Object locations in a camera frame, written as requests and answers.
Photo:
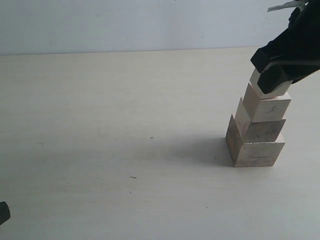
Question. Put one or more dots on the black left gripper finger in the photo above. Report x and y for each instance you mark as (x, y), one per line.
(5, 213)

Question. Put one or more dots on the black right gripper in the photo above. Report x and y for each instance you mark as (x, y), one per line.
(294, 54)

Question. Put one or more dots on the medium-small wooden cube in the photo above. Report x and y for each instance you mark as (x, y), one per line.
(265, 109)

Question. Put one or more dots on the medium-large wooden cube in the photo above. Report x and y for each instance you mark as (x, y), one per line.
(256, 131)

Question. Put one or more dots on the largest wooden cube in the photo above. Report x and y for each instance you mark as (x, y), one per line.
(251, 153)

